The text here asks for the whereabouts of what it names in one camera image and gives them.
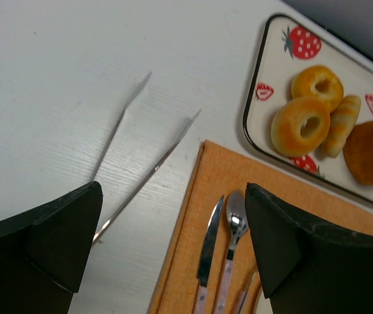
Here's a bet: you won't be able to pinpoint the strawberry pattern rectangular tray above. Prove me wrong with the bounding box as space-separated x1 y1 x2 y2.
243 14 373 203

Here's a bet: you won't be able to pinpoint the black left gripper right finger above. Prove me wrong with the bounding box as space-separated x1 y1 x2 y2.
245 183 373 313

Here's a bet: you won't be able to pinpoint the spoon pink handle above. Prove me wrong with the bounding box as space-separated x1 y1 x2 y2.
212 190 249 314

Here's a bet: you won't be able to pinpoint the orange cloth placemat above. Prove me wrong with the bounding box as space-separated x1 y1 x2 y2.
149 141 373 313

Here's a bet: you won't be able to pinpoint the sugar topped round bread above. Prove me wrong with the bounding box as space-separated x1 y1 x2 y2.
343 121 373 186

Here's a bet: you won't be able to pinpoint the fork pink handle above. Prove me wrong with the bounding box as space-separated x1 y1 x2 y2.
234 264 261 314

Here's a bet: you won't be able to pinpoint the golden bagel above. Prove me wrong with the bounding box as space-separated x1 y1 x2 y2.
270 96 330 157

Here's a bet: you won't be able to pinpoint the golden bagel far ring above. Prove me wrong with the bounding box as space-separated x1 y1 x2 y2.
291 65 345 114

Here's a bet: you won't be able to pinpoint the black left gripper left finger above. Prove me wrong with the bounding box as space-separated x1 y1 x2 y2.
0 181 103 313

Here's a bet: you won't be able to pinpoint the table knife pink handle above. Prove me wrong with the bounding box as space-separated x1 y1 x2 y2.
193 196 224 314

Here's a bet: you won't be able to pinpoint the steel serving tongs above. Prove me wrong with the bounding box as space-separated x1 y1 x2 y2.
89 72 201 245

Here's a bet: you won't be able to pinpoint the elongated bread roll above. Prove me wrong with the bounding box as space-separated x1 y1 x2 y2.
321 95 361 158

